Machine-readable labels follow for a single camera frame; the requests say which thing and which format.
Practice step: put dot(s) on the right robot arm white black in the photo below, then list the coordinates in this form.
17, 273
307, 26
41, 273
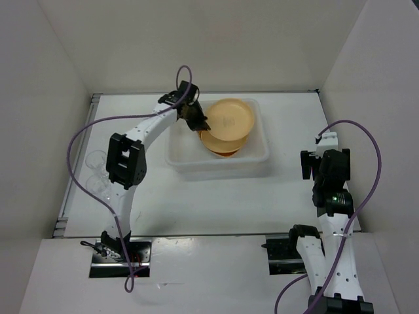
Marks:
328, 252

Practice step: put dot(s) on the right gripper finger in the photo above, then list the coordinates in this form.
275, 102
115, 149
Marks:
308, 159
316, 171

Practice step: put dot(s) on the clear plastic bin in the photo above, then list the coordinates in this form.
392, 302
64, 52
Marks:
197, 155

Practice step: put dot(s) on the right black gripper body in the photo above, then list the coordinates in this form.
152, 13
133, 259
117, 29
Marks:
347, 173

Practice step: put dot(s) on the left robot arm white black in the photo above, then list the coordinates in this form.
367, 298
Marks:
126, 161

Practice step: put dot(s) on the clear glass cup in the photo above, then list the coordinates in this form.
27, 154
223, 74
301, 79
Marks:
99, 187
96, 162

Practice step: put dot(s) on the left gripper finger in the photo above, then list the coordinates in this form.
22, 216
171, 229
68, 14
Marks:
199, 112
200, 126

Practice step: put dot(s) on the beige plastic plate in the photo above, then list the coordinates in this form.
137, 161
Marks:
230, 119

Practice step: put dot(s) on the triangular woven bamboo tray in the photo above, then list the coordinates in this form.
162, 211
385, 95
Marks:
226, 153

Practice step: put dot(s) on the beige bear plate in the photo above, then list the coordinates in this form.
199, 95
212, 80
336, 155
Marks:
222, 144

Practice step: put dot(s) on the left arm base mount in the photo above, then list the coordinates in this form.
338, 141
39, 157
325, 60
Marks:
107, 264

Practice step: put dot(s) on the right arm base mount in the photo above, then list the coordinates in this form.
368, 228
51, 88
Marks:
282, 259

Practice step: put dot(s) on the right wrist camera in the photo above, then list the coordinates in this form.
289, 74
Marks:
326, 141

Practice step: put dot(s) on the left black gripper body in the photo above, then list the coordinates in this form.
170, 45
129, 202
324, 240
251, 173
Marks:
192, 117

